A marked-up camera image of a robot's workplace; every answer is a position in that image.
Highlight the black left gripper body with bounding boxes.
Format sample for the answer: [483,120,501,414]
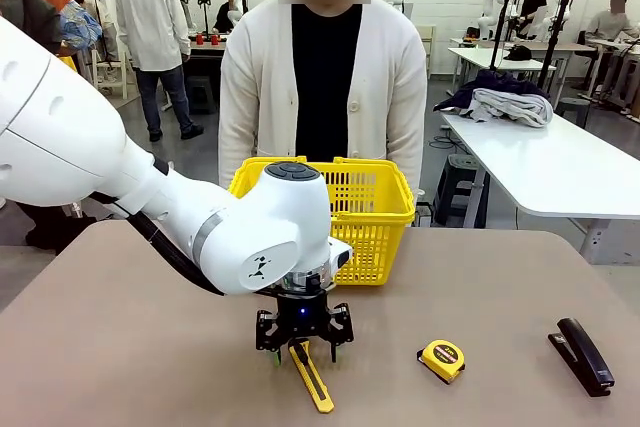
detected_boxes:
[272,292,332,344]

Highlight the yellow black utility knife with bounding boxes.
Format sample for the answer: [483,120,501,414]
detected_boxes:
[288,339,336,415]

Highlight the person's left forearm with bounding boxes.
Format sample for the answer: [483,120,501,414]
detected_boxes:
[387,111,428,194]

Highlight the person's right forearm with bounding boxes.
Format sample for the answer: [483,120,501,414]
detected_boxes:
[218,111,259,189]

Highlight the yellow plastic shopping basket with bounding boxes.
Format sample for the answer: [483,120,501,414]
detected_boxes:
[228,155,417,288]

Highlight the person in white cardigan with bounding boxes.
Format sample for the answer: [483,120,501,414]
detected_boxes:
[218,0,429,198]

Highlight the person white shirt dark jeans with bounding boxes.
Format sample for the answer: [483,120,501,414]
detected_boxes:
[114,0,205,143]

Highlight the person in black top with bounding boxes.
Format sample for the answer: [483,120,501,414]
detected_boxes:
[516,0,550,39]

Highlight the person in dark orange jacket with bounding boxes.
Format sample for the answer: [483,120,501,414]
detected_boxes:
[0,0,104,253]

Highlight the seated person grey top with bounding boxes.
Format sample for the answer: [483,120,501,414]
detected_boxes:
[583,0,640,44]

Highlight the yellow tape measure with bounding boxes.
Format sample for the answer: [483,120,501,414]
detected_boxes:
[415,339,466,386]

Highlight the black step stool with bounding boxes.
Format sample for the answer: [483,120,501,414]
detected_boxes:
[432,154,490,229]

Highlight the black stapler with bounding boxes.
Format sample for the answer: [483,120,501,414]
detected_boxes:
[547,316,616,398]

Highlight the large white table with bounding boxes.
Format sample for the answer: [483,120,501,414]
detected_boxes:
[439,111,640,264]

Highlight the grey folded garment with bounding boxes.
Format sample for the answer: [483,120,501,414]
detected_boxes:
[469,88,555,128]

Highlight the white background table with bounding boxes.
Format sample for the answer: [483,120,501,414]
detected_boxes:
[447,46,557,84]

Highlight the round grey stool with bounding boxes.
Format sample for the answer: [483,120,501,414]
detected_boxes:
[554,96,592,129]

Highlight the black cap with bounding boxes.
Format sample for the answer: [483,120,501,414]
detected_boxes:
[503,45,534,63]

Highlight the black tripod stand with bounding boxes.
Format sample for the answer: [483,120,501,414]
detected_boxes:
[488,0,527,71]
[537,0,577,94]

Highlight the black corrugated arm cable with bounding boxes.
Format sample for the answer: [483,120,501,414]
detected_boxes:
[88,190,227,298]

